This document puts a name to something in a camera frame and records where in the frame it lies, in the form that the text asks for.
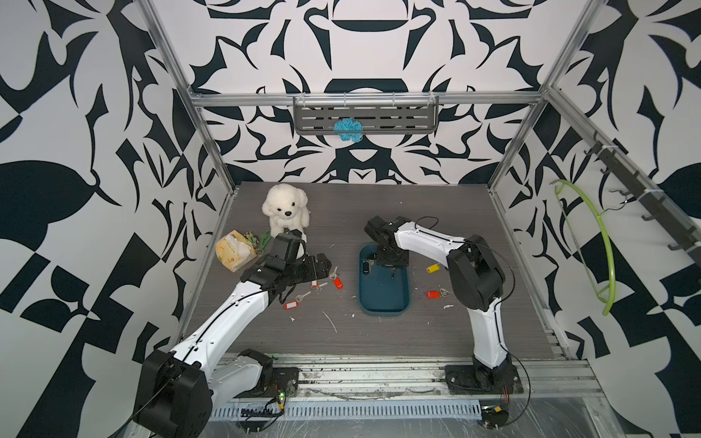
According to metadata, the teal plastic storage box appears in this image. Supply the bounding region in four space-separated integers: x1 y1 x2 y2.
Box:
357 245 411 318

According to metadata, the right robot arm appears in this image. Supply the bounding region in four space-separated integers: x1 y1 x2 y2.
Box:
364 216 511 372

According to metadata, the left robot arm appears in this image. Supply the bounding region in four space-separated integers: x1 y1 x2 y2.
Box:
131 231 332 437

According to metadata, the yellow paper bag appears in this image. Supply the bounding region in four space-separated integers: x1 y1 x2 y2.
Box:
215 230 257 273

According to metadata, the white plush dog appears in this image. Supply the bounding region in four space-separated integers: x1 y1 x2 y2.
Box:
262 184 310 238

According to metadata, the blue scrunchie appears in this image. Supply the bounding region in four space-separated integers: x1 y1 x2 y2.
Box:
333 118 363 143

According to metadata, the green hoop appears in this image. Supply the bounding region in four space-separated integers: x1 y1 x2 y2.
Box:
551 179 617 317

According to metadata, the green keychain bundle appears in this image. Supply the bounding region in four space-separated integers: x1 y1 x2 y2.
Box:
244 231 271 256

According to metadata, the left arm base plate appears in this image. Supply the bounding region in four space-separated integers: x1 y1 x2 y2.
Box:
237 367 300 399

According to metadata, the grey metal wall shelf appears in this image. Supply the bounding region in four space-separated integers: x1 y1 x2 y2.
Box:
292 95 439 135

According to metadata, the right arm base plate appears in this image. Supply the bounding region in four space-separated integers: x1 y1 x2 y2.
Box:
444 361 524 395

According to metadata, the white cable duct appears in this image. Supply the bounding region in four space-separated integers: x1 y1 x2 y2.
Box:
210 400 482 422

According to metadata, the black wall hook rail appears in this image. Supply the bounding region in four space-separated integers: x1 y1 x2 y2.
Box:
585 131 700 265

